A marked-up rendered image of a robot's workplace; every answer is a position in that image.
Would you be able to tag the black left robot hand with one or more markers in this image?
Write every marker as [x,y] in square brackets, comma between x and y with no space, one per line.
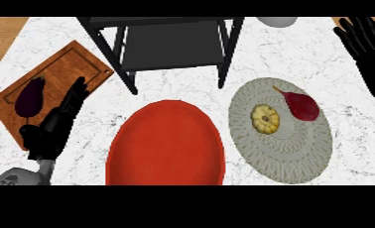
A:
[48,133]

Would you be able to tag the red pear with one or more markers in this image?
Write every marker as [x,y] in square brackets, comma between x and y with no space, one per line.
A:
[302,105]

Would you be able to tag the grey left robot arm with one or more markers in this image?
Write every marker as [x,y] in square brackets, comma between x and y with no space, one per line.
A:
[29,174]

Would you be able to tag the grey round woven placemat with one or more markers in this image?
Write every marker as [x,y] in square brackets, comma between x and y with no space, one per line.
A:
[280,139]

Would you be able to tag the black tiered shelf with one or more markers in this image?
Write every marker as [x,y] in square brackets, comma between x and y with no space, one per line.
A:
[169,45]

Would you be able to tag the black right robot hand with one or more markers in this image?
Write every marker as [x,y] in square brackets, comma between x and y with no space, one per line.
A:
[360,45]

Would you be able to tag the yellow pattypan squash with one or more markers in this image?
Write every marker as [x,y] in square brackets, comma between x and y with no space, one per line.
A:
[264,119]

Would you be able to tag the red oval plate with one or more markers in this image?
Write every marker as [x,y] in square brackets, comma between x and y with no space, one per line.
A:
[165,144]

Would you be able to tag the grey round object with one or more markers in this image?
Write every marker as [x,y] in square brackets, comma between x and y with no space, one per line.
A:
[277,21]

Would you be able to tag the brown wooden cutting board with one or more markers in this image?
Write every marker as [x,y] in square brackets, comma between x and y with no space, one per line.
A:
[63,80]

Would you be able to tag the dark purple eggplant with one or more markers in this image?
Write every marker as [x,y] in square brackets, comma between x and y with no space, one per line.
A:
[29,97]

